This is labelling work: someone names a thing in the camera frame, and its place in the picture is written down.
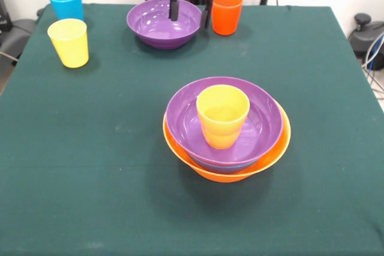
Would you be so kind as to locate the blue cup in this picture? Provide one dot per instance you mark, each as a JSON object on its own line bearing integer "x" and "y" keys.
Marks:
{"x": 67, "y": 4}

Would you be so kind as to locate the purple bowl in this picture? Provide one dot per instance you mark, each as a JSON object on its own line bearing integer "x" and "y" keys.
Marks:
{"x": 264, "y": 124}
{"x": 156, "y": 25}

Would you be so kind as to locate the dark green tablecloth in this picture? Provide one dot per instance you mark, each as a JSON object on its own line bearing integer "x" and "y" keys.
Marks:
{"x": 90, "y": 208}

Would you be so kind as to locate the red cup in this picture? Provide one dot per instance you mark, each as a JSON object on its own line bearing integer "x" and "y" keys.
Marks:
{"x": 226, "y": 16}

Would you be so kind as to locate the orange cup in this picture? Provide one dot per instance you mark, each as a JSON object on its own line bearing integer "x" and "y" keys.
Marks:
{"x": 223, "y": 124}

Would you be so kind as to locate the black floor base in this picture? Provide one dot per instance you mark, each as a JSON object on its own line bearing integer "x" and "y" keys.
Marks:
{"x": 369, "y": 34}

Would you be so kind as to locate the yellow cup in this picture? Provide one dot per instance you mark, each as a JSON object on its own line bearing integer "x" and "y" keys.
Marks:
{"x": 70, "y": 43}

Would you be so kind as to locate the large blue bowl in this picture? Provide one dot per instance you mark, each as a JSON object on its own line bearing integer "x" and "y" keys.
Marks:
{"x": 225, "y": 166}

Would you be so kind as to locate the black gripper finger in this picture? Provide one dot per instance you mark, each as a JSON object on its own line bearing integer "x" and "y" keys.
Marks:
{"x": 207, "y": 11}
{"x": 174, "y": 4}

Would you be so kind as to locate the large orange bowl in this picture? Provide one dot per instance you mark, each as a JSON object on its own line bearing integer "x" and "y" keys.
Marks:
{"x": 177, "y": 148}

